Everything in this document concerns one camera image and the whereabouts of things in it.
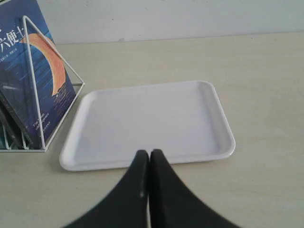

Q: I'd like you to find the white plastic tray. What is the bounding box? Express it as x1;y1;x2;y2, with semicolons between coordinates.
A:
59;81;236;171

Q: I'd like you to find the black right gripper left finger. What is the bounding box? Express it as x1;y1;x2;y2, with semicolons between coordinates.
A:
66;150;149;228

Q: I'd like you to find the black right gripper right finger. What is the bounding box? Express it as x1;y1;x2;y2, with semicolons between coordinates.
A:
148;149;238;228

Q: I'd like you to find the white wire book rack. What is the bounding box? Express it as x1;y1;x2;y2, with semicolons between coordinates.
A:
0;15;86;153

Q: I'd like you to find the blue moon cover book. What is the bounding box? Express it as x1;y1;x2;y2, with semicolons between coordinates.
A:
0;0;77;146

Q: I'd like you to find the black spine book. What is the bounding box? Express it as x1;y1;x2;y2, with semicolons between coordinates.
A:
0;85;39;149

